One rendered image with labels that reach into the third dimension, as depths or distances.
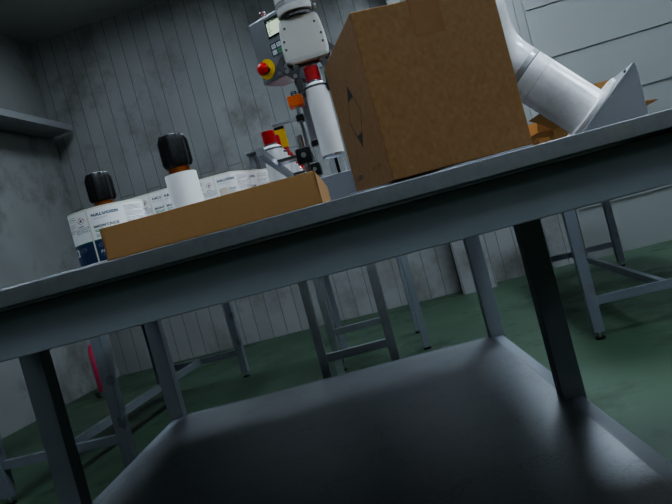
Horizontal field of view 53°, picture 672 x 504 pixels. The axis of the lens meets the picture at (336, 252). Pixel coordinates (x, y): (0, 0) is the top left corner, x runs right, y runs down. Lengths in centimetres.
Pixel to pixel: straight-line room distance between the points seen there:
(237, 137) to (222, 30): 101
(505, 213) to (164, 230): 39
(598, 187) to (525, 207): 9
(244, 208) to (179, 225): 8
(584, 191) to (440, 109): 35
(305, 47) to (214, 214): 79
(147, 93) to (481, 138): 588
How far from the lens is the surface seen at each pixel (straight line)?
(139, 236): 81
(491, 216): 79
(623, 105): 164
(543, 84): 167
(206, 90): 662
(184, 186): 186
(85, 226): 185
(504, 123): 112
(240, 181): 211
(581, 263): 330
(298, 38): 152
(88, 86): 711
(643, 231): 639
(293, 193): 77
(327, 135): 147
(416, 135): 107
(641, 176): 84
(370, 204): 74
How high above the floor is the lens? 79
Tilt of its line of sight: 1 degrees down
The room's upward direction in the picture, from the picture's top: 15 degrees counter-clockwise
